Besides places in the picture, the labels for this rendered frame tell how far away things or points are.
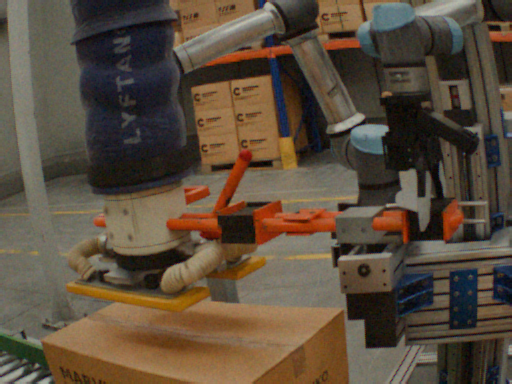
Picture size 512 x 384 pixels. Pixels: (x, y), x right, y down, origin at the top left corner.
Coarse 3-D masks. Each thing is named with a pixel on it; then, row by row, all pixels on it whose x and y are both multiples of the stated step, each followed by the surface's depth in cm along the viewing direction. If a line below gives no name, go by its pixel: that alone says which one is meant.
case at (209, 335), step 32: (96, 320) 156; (128, 320) 154; (160, 320) 152; (192, 320) 150; (224, 320) 148; (256, 320) 145; (288, 320) 142; (320, 320) 139; (64, 352) 139; (96, 352) 135; (128, 352) 134; (160, 352) 133; (192, 352) 131; (224, 352) 130; (256, 352) 127; (288, 352) 125; (320, 352) 135
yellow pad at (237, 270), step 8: (248, 256) 143; (256, 256) 143; (232, 264) 138; (240, 264) 140; (248, 264) 139; (256, 264) 140; (264, 264) 143; (224, 272) 137; (232, 272) 136; (240, 272) 136; (248, 272) 138
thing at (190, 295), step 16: (80, 288) 135; (96, 288) 134; (112, 288) 131; (128, 288) 130; (144, 288) 129; (160, 288) 128; (192, 288) 127; (208, 288) 127; (144, 304) 125; (160, 304) 122; (176, 304) 120; (192, 304) 123
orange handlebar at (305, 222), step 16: (192, 192) 157; (208, 192) 161; (96, 224) 144; (176, 224) 130; (192, 224) 128; (208, 224) 126; (272, 224) 119; (288, 224) 117; (304, 224) 115; (320, 224) 114; (384, 224) 107; (400, 224) 106
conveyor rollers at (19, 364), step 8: (0, 352) 239; (0, 360) 229; (8, 360) 232; (16, 360) 228; (24, 360) 231; (0, 368) 220; (8, 368) 222; (16, 368) 226; (24, 368) 221; (32, 368) 223; (40, 368) 220; (48, 368) 221; (0, 376) 217; (8, 376) 213; (16, 376) 215; (24, 376) 219; (32, 376) 213; (40, 376) 216; (48, 376) 219
